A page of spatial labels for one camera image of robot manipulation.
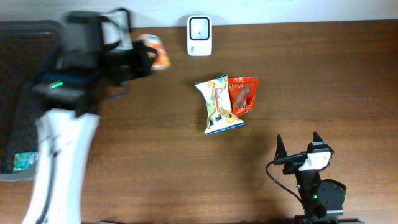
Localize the orange Kleenex tissue pack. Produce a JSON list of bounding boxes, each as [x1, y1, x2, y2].
[[137, 34, 171, 70]]

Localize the right black cable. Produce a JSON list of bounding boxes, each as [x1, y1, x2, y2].
[[265, 160, 315, 224]]

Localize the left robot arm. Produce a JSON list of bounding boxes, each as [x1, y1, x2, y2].
[[24, 7, 158, 223]]

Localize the red candy packet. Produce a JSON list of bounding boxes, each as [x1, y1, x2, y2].
[[228, 77, 259, 117]]

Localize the green Kleenex tissue pack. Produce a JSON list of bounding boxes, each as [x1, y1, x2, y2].
[[13, 152, 38, 172]]

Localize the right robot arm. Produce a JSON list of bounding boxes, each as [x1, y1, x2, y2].
[[266, 132, 361, 224]]

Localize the grey plastic mesh basket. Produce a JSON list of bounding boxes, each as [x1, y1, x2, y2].
[[1, 21, 63, 182]]

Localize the yellow snack bag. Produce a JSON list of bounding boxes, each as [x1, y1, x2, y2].
[[195, 73, 245, 136]]

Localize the white barcode scanner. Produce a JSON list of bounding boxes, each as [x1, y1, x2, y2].
[[187, 15, 213, 57]]

